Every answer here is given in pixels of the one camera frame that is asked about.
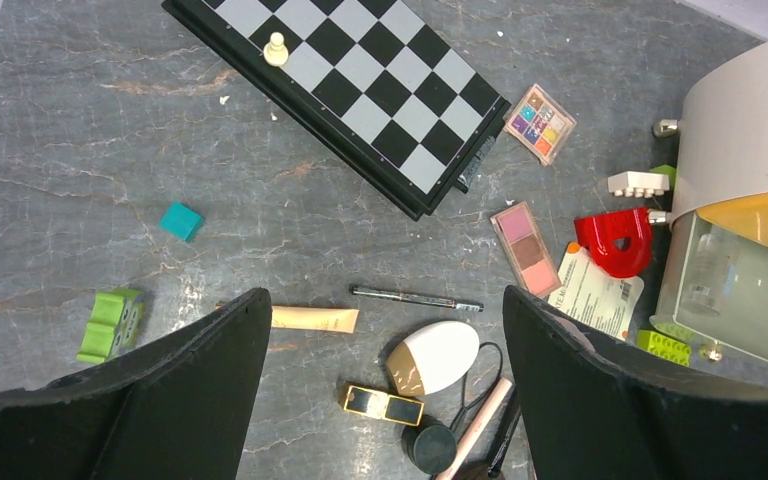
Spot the black gold lipstick case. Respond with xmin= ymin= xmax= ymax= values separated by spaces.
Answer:
xmin=343 ymin=384 xmax=425 ymax=426

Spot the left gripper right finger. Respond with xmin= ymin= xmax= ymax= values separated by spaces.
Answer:
xmin=503 ymin=286 xmax=768 ymax=479

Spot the red plastic arch toy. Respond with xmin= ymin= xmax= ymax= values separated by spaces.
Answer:
xmin=574 ymin=207 xmax=653 ymax=279

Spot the small black round jar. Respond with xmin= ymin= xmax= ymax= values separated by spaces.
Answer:
xmin=402 ymin=424 xmax=457 ymax=475

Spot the beige concealer tube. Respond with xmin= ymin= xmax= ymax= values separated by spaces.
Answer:
xmin=271 ymin=305 xmax=359 ymax=333

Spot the green toy car block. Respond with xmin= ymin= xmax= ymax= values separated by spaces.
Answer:
xmin=76 ymin=287 xmax=145 ymax=364

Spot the clear plastic bottle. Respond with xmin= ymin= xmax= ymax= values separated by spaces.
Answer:
xmin=679 ymin=226 xmax=739 ymax=317

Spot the white gold egg case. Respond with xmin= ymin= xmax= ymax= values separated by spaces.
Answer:
xmin=385 ymin=320 xmax=480 ymax=397

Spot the green lego brick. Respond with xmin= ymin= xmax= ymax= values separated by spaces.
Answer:
xmin=636 ymin=330 xmax=692 ymax=367

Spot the teal cube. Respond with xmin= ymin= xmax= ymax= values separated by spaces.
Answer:
xmin=159 ymin=202 xmax=204 ymax=242

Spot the white chess pawn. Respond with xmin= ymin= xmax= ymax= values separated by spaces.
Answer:
xmin=263 ymin=32 xmax=289 ymax=67

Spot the white lego brick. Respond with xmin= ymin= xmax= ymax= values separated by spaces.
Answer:
xmin=607 ymin=171 xmax=671 ymax=198

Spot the black white chessboard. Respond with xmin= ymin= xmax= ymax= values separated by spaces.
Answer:
xmin=163 ymin=0 xmax=509 ymax=219

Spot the colourful eyeshadow palette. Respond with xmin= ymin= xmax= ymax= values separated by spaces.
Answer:
xmin=504 ymin=84 xmax=577 ymax=166

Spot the black eyeliner pencil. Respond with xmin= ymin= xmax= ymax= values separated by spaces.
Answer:
xmin=350 ymin=285 xmax=484 ymax=312

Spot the pink blush palette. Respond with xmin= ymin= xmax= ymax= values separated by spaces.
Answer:
xmin=490 ymin=202 xmax=562 ymax=298

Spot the round drawer organizer box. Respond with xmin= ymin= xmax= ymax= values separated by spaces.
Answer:
xmin=650 ymin=42 xmax=768 ymax=363

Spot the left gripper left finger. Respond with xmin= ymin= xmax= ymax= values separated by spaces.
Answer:
xmin=0 ymin=288 xmax=272 ymax=479

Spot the small green cube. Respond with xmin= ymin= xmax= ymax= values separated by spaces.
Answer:
xmin=649 ymin=164 xmax=676 ymax=189

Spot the black makeup brush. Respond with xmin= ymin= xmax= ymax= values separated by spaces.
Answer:
xmin=483 ymin=389 xmax=521 ymax=479

